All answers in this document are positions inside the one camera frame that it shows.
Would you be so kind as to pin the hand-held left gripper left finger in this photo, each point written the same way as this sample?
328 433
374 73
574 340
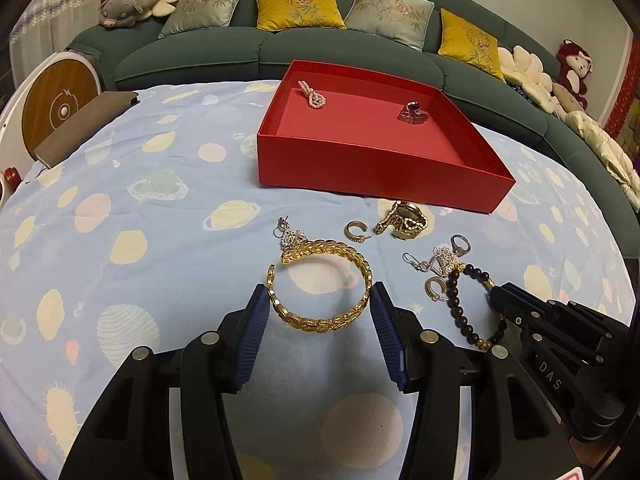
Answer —
252 335

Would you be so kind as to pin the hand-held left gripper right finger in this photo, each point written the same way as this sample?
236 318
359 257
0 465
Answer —
387 335

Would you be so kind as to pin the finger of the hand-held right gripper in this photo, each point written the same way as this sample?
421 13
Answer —
505 305
525 294

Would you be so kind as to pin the silver hoop earring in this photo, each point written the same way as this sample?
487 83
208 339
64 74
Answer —
431 287

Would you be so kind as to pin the silver crystal hook earring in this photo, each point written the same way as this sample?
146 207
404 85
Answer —
445 259

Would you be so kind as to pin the silver crystal stud earring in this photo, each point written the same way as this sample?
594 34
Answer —
290 237

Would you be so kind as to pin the gold hoop earring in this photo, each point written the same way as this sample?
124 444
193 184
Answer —
348 232

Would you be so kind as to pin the gold wristwatch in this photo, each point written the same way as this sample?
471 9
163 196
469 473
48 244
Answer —
405 222

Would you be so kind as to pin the red cardboard box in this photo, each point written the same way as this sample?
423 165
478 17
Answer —
360 120

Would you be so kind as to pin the blue planet-print tablecloth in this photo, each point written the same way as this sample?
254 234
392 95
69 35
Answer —
150 220

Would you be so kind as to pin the cream quilted cushion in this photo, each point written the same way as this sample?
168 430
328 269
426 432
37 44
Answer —
600 145

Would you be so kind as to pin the beige plush toy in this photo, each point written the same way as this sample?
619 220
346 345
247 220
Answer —
567 97

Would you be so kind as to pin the dark blue floral cloth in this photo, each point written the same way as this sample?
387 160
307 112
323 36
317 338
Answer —
522 92

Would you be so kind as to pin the silver wristwatch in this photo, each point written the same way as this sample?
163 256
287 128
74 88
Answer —
412 115

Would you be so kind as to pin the white flower cushion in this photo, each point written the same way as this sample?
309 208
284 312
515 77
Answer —
527 72
165 5

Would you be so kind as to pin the red monkey plush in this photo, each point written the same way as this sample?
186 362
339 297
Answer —
575 67

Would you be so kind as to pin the yellow embroidered cushion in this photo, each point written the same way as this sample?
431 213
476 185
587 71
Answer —
470 42
297 5

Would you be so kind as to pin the brown notebook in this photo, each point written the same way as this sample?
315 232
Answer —
85 127

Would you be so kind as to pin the green sofa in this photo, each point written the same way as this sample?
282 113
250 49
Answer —
350 55

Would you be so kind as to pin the white-framed sunglasses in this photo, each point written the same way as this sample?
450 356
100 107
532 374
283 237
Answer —
4 194

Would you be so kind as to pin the white appliance with wooden disc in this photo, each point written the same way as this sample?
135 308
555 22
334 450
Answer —
60 102

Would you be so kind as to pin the grey-green embroidered cushion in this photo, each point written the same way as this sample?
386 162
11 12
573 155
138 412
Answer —
205 7
390 15

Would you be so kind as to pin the grey pig plush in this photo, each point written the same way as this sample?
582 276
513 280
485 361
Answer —
127 2

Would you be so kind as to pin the white sheer curtain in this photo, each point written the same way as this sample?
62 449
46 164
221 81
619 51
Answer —
50 15

